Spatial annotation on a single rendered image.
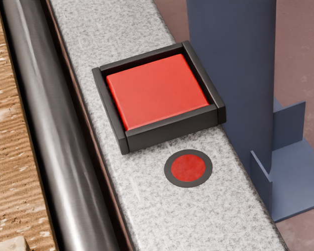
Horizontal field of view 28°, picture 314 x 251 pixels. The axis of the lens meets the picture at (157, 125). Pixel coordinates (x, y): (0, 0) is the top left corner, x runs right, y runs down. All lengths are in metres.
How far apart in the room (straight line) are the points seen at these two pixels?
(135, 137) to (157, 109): 0.03
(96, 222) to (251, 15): 0.80
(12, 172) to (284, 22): 1.63
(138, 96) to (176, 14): 1.60
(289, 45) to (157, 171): 1.51
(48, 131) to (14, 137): 0.03
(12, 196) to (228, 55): 0.85
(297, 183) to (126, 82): 1.11
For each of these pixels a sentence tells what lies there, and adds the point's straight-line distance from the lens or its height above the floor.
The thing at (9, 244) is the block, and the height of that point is 0.96.
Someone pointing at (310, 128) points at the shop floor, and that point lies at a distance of 1.66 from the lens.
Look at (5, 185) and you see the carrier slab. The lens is 0.40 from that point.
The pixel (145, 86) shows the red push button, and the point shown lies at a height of 0.93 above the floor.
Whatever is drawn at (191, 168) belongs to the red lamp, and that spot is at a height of 0.92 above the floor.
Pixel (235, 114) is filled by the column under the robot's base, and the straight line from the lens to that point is 1.31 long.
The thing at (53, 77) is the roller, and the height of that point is 0.92.
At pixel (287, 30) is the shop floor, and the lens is 1.95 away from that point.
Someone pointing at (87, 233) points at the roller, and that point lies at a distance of 0.38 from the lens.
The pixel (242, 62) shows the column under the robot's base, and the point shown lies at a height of 0.42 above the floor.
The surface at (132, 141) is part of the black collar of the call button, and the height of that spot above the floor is 0.93.
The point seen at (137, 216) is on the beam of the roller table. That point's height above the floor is 0.92.
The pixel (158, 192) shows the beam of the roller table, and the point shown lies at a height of 0.92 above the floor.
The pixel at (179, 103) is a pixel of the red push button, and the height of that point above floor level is 0.93.
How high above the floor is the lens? 1.23
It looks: 47 degrees down
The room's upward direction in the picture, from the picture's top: 10 degrees counter-clockwise
